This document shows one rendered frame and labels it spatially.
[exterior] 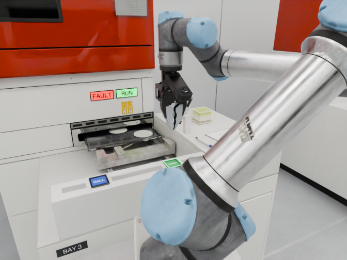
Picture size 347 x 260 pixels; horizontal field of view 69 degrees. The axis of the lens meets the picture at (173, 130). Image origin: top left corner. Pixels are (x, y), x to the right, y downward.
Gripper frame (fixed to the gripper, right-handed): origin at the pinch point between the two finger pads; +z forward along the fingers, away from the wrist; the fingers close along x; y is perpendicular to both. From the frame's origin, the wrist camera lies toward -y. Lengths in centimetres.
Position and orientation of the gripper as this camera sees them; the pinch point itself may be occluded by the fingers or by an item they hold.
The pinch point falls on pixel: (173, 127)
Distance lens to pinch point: 84.7
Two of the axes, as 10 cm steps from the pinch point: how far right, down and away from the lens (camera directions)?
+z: 0.0, 9.3, 3.7
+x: -9.0, 1.6, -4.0
